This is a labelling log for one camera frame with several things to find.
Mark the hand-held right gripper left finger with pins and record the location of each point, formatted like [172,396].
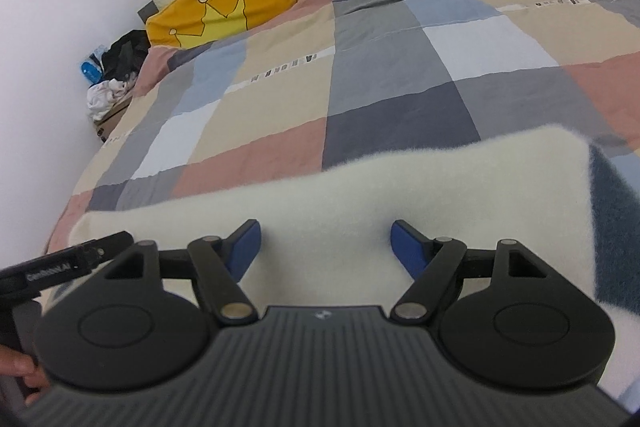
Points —
[247,247]

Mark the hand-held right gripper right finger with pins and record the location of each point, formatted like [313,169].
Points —
[405,247]

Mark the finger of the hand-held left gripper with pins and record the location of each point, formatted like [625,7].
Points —
[60,264]

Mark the white knitted sweater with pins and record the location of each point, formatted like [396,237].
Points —
[325,197]

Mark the white clothes pile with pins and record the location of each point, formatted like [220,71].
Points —
[105,97]

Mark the black clothes pile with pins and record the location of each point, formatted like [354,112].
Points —
[125,54]

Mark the person's left hand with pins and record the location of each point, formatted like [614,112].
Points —
[25,372]

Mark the brown nightstand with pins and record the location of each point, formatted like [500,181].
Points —
[112,119]

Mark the checked patchwork quilt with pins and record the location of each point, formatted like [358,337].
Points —
[380,67]

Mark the blue bottle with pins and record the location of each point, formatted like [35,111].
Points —
[90,72]

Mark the dark wall socket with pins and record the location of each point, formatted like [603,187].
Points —
[147,12]

